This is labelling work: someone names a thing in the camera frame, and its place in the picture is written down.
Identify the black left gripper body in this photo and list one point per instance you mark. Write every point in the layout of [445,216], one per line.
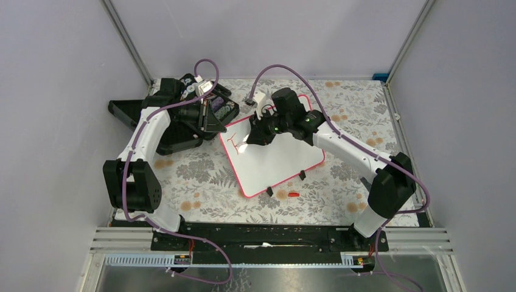
[198,114]

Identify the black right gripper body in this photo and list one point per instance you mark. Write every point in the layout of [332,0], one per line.
[270,125]

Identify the pink framed whiteboard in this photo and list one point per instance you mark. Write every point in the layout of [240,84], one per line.
[260,168]

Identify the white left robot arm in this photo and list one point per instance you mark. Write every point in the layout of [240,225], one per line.
[131,183]

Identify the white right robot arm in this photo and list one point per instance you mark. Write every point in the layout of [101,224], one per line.
[389,179]

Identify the black open parts case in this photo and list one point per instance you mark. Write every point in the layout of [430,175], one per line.
[179,135]

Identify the blue block in corner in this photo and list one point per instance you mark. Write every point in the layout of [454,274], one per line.
[382,77]

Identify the dark grey lego baseplate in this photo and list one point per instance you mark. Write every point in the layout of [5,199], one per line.
[366,184]

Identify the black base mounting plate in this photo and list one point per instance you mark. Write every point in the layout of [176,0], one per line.
[216,243]

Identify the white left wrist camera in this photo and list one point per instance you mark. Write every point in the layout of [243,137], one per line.
[203,87]

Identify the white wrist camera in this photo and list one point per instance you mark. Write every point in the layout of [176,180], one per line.
[258,101]
[203,87]

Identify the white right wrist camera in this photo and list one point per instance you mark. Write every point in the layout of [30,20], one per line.
[258,101]

